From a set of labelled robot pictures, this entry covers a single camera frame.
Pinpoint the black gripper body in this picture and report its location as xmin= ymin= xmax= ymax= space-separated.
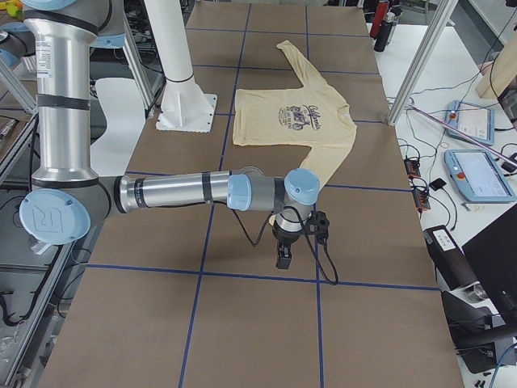
xmin=272 ymin=221 xmax=301 ymax=247

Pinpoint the cream long-sleeve printed shirt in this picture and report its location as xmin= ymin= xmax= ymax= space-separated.
xmin=233 ymin=40 xmax=357 ymax=186

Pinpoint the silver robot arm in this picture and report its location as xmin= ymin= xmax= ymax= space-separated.
xmin=19 ymin=1 xmax=329 ymax=269

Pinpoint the orange small circuit board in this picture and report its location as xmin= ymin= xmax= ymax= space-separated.
xmin=404 ymin=158 xmax=421 ymax=179

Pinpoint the black box with label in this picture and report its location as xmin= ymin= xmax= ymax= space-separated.
xmin=423 ymin=226 xmax=477 ymax=289

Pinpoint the near blue teach pendant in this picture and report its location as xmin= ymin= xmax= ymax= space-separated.
xmin=444 ymin=150 xmax=516 ymax=204

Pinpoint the blue teach pendant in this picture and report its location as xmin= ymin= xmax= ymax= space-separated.
xmin=444 ymin=150 xmax=516 ymax=204
xmin=444 ymin=99 xmax=495 ymax=146

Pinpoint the black monitor stand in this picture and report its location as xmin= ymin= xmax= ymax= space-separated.
xmin=442 ymin=207 xmax=516 ymax=373

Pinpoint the white plastic chair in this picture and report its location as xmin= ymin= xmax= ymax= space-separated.
xmin=90 ymin=78 xmax=145 ymax=177

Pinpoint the black water bottle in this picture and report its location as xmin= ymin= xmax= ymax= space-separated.
xmin=373 ymin=11 xmax=395 ymax=53

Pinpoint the far blue teach pendant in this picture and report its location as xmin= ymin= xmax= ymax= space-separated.
xmin=444 ymin=99 xmax=495 ymax=146

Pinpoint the reacher stick with pink rod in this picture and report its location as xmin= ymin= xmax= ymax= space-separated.
xmin=407 ymin=103 xmax=517 ymax=167

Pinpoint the red water bottle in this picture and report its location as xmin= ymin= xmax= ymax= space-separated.
xmin=370 ymin=0 xmax=389 ymax=39

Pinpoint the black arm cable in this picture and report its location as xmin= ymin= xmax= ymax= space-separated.
xmin=233 ymin=201 xmax=340 ymax=286

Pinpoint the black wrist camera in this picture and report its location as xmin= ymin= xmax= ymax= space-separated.
xmin=305 ymin=211 xmax=330 ymax=246

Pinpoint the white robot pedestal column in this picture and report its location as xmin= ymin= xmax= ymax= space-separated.
xmin=145 ymin=0 xmax=217 ymax=133

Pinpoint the aluminium frame post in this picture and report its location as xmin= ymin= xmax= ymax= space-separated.
xmin=387 ymin=0 xmax=458 ymax=126

